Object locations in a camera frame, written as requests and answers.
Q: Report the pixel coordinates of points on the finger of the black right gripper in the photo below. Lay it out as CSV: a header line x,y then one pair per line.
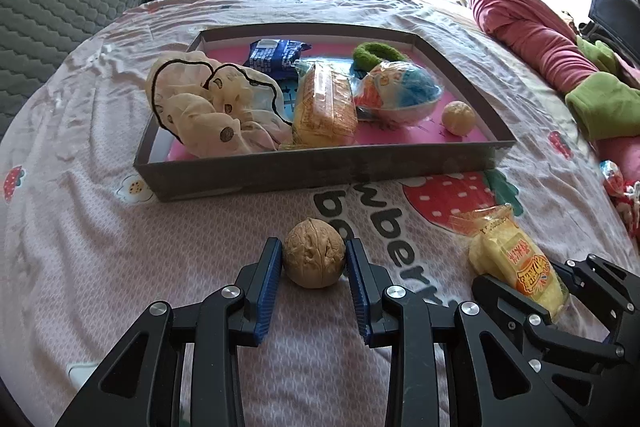
x,y
605,289
526,322

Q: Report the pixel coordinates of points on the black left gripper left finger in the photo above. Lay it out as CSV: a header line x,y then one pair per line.
x,y
139,382

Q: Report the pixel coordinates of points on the yellow snack packet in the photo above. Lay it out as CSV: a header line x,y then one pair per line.
x,y
501,248

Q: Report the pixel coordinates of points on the red white candy wrapper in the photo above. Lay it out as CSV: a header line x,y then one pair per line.
x,y
624,195

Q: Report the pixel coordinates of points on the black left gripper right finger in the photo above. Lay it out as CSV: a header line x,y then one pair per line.
x,y
459,350

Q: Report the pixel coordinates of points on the blue snack packet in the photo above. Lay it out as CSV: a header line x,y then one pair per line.
x,y
276,57

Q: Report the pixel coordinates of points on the cream fabric pouch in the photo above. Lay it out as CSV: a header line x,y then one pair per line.
x,y
217,109

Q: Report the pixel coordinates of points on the orange cracker packet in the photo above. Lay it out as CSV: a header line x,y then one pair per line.
x,y
324,111

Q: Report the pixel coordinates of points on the black monitor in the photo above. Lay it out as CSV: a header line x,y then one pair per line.
x,y
621,19

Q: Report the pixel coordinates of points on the green fuzzy hair scrunchie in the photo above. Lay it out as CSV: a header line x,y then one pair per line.
x,y
369,54

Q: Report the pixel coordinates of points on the pink strawberry bed sheet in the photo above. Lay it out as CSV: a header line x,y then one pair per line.
x,y
86,246

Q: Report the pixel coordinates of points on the pink quilt roll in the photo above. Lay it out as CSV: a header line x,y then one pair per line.
x,y
546,43

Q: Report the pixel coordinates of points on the walnut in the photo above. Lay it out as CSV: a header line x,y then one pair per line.
x,y
458,118
313,254

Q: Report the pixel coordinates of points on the green cloth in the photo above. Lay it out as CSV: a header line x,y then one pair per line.
x,y
606,103

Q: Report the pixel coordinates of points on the shallow box with pink bottom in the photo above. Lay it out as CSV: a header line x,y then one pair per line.
x,y
380,152

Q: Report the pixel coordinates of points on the blue white ball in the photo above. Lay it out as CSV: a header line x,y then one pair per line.
x,y
398,93

